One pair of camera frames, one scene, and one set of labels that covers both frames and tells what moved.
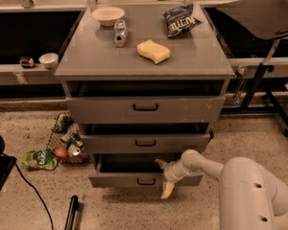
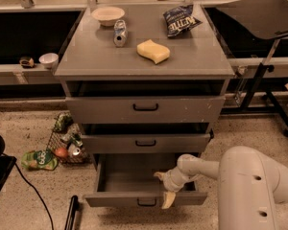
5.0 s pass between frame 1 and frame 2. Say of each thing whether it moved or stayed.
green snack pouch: stayed
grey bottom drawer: moved
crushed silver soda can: stayed
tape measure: stayed
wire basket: stayed
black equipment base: stayed
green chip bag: stayed
